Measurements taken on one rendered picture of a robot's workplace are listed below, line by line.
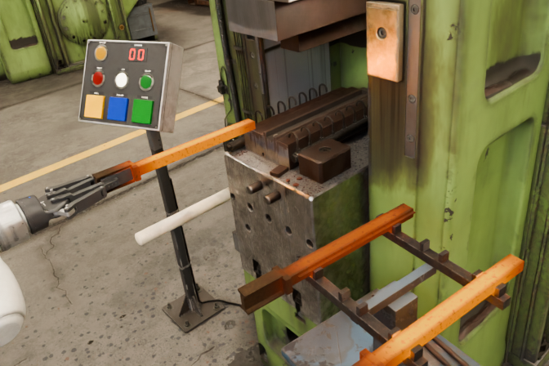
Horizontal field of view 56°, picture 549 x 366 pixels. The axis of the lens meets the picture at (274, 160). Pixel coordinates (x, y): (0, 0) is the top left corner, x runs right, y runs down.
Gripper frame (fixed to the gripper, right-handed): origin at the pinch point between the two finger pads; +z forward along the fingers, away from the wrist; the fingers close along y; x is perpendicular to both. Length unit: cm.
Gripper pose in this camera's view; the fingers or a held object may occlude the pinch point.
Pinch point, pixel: (115, 177)
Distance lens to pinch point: 119.4
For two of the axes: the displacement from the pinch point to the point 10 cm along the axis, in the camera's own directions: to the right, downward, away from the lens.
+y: 6.5, 3.1, -7.0
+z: 7.6, -3.9, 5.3
